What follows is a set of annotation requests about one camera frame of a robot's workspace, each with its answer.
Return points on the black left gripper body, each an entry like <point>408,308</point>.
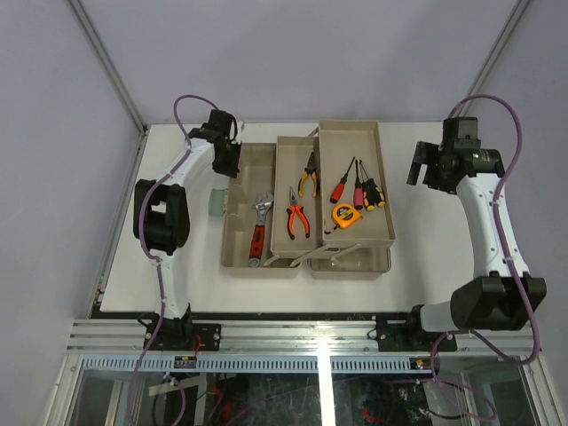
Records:
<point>225,163</point>

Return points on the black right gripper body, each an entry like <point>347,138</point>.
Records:
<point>433,174</point>

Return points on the green tool box latch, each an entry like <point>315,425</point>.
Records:
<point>217,202</point>

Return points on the silver adjustable wrench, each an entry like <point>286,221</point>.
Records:
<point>262,206</point>

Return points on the large black yellow screwdriver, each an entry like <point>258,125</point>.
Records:
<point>379,198</point>

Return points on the pink handle screwdriver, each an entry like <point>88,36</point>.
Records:
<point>358,199</point>

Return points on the orange long nose pliers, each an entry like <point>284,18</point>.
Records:
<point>294,211</point>

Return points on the yellow combination pliers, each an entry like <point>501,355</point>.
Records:
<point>310,171</point>

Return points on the red handle screwdriver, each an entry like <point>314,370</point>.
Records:
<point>339,188</point>

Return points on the orange tape measure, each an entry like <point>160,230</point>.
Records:
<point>343,216</point>

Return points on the translucent brown tool box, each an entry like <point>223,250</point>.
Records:
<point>361,252</point>

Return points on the small black yellow screwdriver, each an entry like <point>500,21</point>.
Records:
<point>368,197</point>

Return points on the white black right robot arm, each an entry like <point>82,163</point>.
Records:
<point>502,292</point>

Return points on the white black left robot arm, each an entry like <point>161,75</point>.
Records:
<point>161,213</point>

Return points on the aluminium front rail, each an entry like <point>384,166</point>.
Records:
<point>246,337</point>

